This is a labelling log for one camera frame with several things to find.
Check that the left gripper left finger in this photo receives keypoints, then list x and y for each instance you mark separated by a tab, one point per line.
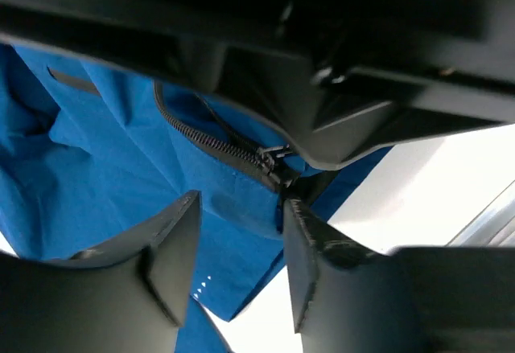
127	294

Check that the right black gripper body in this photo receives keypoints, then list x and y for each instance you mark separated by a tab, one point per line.
460	53

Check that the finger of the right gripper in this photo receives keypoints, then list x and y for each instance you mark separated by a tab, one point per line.
120	47
333	121

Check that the aluminium front rail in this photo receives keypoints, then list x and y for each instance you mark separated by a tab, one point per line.
493	226

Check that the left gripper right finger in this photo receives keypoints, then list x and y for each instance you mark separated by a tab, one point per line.
347	298

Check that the blue and black jacket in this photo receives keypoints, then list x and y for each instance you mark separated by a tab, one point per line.
88	151

